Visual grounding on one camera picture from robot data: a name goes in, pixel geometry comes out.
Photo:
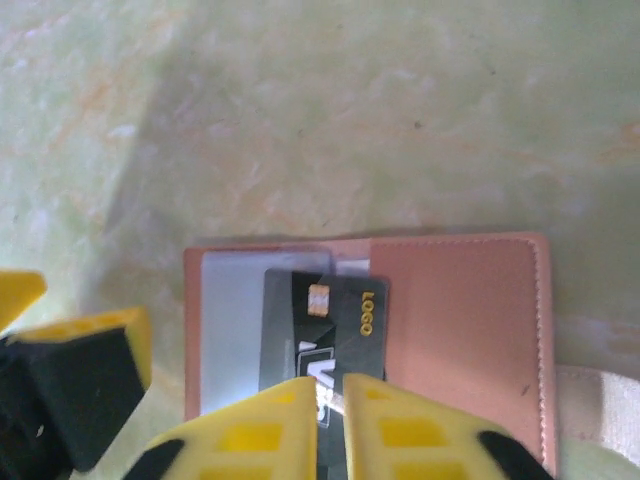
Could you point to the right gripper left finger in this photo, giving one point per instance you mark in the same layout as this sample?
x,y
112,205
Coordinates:
x,y
250,440

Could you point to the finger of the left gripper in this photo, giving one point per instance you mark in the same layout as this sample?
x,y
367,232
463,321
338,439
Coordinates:
x,y
20,295
90,380

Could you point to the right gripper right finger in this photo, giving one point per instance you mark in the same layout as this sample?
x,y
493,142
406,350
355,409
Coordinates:
x,y
415,440

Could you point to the black VIP card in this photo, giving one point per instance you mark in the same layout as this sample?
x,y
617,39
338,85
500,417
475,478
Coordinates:
x,y
340,320

